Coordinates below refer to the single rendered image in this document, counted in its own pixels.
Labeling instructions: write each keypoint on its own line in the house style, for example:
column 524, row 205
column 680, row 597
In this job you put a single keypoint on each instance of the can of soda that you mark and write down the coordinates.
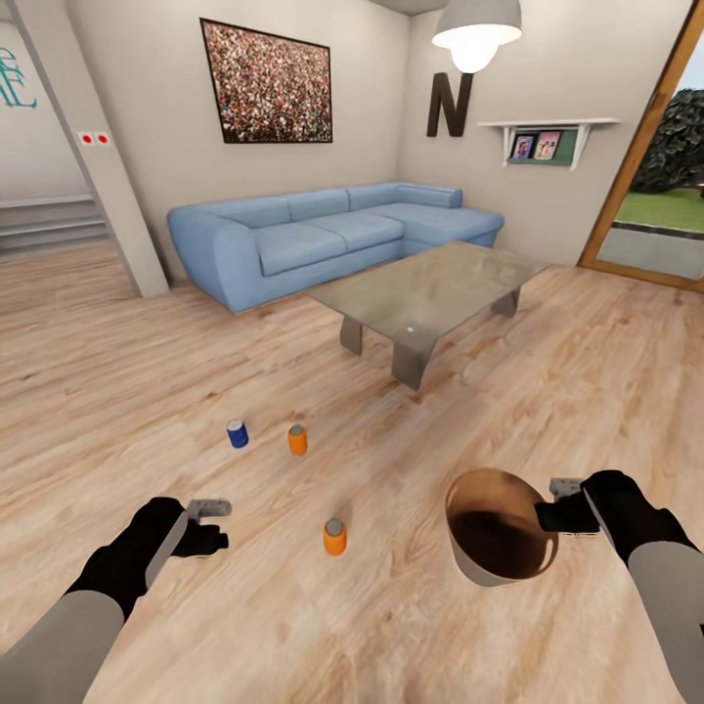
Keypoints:
column 237, row 433
column 335, row 536
column 297, row 439

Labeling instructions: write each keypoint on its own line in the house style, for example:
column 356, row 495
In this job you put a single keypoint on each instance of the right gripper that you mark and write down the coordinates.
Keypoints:
column 558, row 517

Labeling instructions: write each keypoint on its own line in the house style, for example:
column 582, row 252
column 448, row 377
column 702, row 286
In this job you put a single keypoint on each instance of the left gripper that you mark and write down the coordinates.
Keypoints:
column 206, row 539

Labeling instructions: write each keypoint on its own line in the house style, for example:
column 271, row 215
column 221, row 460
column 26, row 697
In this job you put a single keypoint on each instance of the trash can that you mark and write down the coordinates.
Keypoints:
column 494, row 528

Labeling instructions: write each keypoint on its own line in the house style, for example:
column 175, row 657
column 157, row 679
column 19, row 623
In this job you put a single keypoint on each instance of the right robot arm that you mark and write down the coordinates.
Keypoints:
column 667, row 568

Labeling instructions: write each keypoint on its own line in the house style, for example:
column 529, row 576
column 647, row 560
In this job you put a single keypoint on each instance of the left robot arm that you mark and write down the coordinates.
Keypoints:
column 58, row 659

